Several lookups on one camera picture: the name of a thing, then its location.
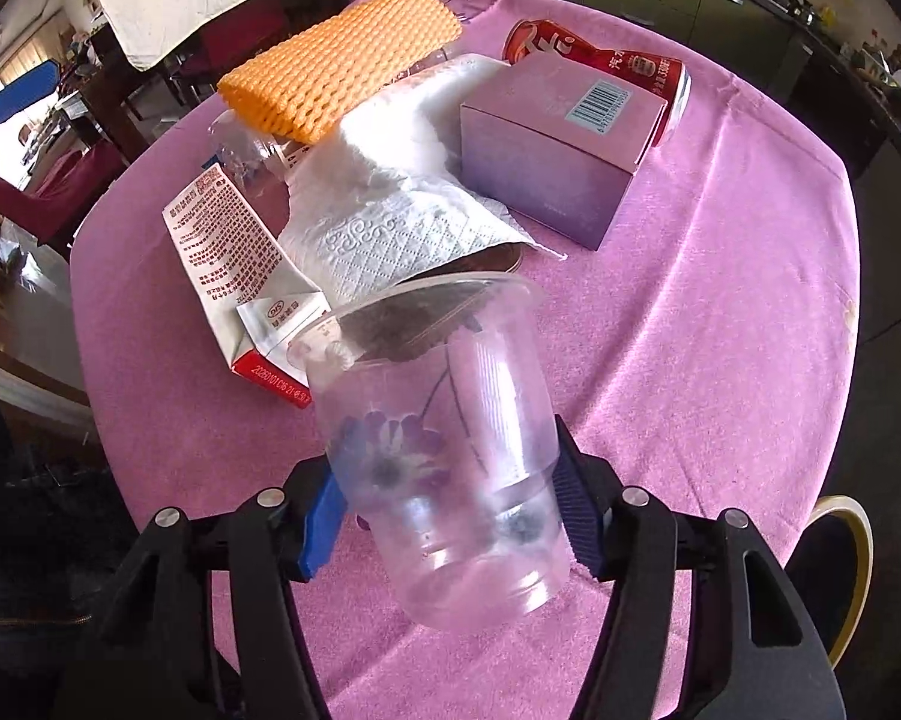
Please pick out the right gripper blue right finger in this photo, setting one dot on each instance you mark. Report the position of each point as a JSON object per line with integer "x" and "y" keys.
{"x": 613, "y": 529}

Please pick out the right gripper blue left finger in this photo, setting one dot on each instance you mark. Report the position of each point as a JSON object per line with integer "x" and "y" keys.
{"x": 289, "y": 530}

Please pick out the clear plastic cup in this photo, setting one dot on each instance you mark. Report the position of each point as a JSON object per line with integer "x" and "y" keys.
{"x": 449, "y": 459}

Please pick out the pink cardboard box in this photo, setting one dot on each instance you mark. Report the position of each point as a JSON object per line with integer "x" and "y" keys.
{"x": 559, "y": 142}

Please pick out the orange foam fruit net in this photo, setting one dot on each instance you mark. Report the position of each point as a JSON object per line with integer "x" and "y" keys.
{"x": 301, "y": 87}

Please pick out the yellow rimmed trash bin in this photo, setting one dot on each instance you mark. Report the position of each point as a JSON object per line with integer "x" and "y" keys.
{"x": 831, "y": 568}

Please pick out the white red milk carton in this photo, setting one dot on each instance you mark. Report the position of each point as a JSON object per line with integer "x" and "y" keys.
{"x": 255, "y": 299}

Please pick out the brown fruit peel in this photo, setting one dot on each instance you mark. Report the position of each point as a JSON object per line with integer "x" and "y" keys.
{"x": 404, "y": 327}

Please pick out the white paper towel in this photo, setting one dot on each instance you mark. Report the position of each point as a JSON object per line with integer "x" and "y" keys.
{"x": 380, "y": 199}

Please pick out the clear plastic bottle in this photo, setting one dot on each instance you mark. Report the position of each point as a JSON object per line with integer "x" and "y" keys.
{"x": 253, "y": 160}

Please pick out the dark red wooden chair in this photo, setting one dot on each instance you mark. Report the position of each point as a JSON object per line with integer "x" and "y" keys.
{"x": 55, "y": 210}

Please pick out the crushed red soda can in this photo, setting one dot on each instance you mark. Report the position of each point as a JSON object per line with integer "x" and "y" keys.
{"x": 666, "y": 77}

